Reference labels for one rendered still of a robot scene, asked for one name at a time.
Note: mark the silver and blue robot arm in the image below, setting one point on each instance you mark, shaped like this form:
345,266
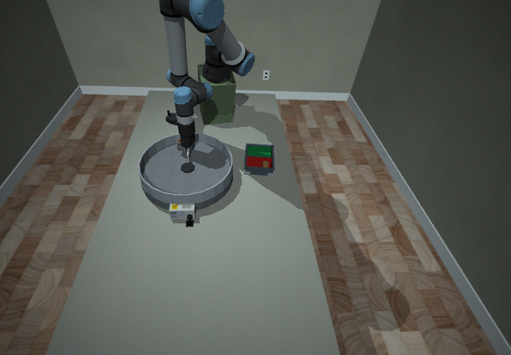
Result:
223,52

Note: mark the grey round turntable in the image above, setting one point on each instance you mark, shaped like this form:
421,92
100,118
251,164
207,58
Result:
183,183

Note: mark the red and green divided bin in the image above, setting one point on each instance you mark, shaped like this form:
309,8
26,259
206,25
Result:
255,155

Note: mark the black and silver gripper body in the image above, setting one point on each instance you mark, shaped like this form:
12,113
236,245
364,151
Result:
186,127

